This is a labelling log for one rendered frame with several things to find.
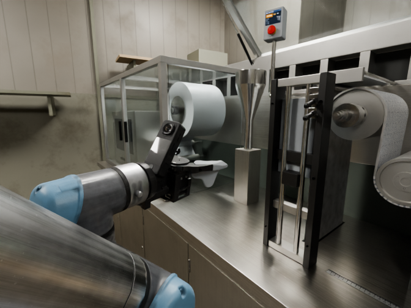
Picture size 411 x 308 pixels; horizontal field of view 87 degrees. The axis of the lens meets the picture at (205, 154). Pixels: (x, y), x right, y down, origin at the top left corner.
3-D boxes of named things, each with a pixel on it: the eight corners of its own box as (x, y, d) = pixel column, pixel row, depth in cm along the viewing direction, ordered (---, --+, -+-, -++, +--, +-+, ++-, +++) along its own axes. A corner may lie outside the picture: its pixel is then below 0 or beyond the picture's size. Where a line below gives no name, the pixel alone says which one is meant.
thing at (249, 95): (226, 199, 113) (229, 85, 102) (244, 194, 121) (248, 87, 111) (247, 208, 102) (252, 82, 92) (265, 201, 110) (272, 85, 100)
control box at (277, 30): (261, 39, 80) (262, 9, 78) (267, 43, 85) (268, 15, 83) (280, 35, 76) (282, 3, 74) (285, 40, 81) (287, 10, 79)
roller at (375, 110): (325, 137, 68) (329, 91, 65) (355, 133, 83) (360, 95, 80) (381, 142, 57) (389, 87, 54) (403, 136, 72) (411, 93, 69)
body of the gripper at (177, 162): (167, 184, 53) (124, 200, 43) (170, 150, 51) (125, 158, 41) (192, 194, 49) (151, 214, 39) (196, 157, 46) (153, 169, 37)
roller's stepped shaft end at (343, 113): (328, 121, 55) (329, 109, 55) (337, 121, 59) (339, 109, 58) (341, 122, 53) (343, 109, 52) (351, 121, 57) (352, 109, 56)
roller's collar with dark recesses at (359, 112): (331, 127, 61) (333, 103, 59) (340, 126, 64) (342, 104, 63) (357, 128, 56) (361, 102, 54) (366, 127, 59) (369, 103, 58)
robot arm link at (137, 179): (103, 161, 37) (134, 175, 33) (126, 157, 41) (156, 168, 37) (104, 201, 39) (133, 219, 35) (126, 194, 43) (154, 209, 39)
